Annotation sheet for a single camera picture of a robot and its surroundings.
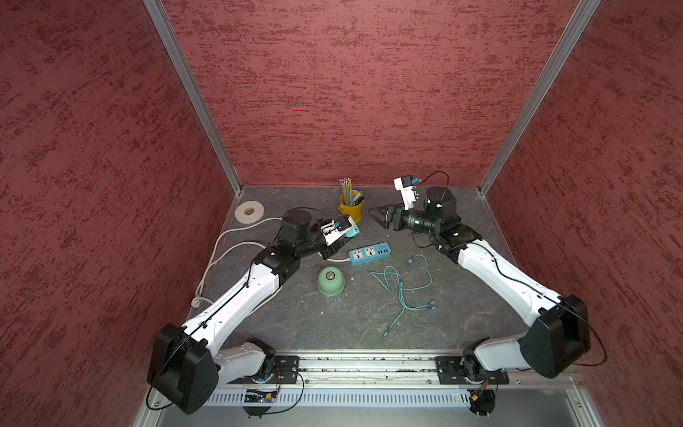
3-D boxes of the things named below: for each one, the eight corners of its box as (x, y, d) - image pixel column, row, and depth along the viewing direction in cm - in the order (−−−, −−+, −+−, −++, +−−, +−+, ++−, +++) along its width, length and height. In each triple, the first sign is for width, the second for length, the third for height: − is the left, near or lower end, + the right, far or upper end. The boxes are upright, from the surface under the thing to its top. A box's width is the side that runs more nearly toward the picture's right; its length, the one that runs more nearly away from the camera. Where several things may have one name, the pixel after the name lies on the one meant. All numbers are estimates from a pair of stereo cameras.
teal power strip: (350, 265, 98) (350, 261, 95) (347, 254, 101) (347, 250, 99) (391, 256, 101) (392, 252, 98) (387, 245, 104) (388, 241, 101)
